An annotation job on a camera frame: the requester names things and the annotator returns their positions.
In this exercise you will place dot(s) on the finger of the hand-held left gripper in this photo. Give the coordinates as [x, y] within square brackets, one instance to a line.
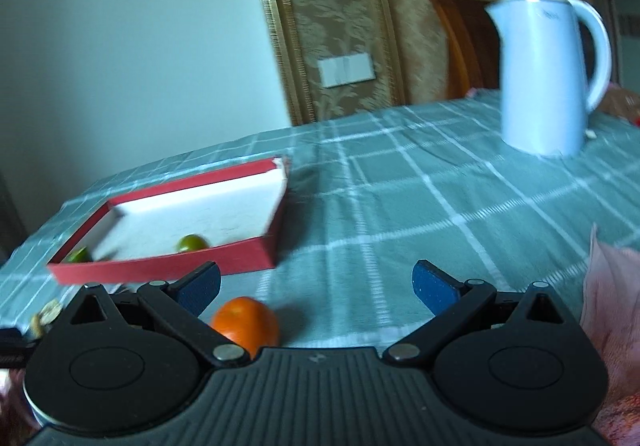
[11, 348]

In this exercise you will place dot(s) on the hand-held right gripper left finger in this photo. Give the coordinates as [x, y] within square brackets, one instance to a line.
[201, 287]

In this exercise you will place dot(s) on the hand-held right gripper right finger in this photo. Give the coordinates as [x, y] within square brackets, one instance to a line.
[434, 287]

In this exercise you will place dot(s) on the orange tangerine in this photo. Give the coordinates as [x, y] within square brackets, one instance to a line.
[246, 326]

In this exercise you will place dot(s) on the red cardboard box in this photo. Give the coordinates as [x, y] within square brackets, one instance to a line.
[200, 206]

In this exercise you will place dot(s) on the green lime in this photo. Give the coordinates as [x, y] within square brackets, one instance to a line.
[80, 255]
[192, 243]

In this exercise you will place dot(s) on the green checked tablecloth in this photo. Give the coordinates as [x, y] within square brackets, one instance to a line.
[425, 206]

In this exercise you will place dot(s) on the pink cloth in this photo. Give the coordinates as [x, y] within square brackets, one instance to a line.
[612, 316]

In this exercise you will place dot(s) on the white electric kettle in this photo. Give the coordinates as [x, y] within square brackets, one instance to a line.
[542, 75]

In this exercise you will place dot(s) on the wooden chair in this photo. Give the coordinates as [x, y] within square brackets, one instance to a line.
[467, 45]

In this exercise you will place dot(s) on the white wall switch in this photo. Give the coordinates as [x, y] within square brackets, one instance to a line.
[346, 69]

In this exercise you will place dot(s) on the gold wall moulding frame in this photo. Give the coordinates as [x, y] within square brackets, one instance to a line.
[274, 25]

